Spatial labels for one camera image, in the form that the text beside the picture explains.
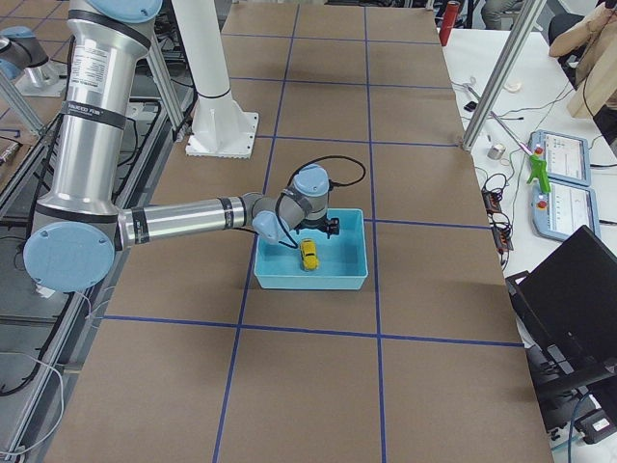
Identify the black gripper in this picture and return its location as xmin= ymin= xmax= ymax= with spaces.
xmin=297 ymin=216 xmax=339 ymax=238

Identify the yellow beetle toy car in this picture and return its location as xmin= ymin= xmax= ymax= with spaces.
xmin=300 ymin=238 xmax=320 ymax=271

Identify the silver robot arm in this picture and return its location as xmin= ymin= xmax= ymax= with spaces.
xmin=23 ymin=1 xmax=339 ymax=292

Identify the light blue plastic bin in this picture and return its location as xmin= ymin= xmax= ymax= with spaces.
xmin=254 ymin=208 xmax=368 ymax=290

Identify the black orange electronics board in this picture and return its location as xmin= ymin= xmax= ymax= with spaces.
xmin=481 ymin=188 xmax=514 ymax=255

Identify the small silver metal cylinder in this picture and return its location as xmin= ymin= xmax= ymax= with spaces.
xmin=487 ymin=144 xmax=506 ymax=160

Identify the reacher grabber tool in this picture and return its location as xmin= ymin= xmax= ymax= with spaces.
xmin=462 ymin=76 xmax=551 ymax=191

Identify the near teach pendant tablet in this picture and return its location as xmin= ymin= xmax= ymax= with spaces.
xmin=531 ymin=180 xmax=601 ymax=241

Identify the teach pendant tablet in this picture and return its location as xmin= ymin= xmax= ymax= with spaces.
xmin=531 ymin=180 xmax=601 ymax=241
xmin=529 ymin=130 xmax=591 ymax=186

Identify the far teach pendant tablet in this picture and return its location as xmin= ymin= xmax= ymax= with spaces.
xmin=529 ymin=130 xmax=591 ymax=186

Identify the black laptop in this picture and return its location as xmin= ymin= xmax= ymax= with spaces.
xmin=507 ymin=226 xmax=616 ymax=423

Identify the red cylinder tube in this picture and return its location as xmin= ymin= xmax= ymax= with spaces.
xmin=439 ymin=1 xmax=460 ymax=46

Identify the seated person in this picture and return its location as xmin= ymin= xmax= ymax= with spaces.
xmin=481 ymin=0 xmax=617 ymax=93

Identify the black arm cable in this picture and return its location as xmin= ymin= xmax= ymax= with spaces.
xmin=277 ymin=154 xmax=366 ymax=251

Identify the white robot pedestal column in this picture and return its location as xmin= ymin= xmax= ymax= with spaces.
xmin=172 ymin=0 xmax=259 ymax=158

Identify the aluminium frame post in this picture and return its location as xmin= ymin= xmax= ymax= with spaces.
xmin=462 ymin=0 xmax=547 ymax=151

